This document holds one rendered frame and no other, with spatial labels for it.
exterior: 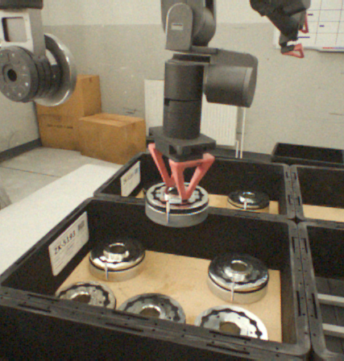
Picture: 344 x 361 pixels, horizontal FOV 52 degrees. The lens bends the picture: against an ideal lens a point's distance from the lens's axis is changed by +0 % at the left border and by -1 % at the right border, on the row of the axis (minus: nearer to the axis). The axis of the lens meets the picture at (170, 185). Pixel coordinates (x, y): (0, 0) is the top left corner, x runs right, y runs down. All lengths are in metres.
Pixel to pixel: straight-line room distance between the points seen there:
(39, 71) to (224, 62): 0.62
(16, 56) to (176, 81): 0.59
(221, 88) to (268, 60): 3.14
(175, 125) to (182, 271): 0.28
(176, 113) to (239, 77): 0.10
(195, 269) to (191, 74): 0.35
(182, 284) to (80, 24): 3.96
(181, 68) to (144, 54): 3.51
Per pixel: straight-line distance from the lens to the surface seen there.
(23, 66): 1.00
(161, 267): 0.68
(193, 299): 0.61
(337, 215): 0.94
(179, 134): 0.51
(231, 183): 0.95
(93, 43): 4.31
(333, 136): 3.69
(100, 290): 0.59
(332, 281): 0.71
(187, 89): 0.50
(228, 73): 0.48
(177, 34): 0.49
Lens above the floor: 1.23
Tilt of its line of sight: 23 degrees down
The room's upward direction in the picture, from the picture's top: straight up
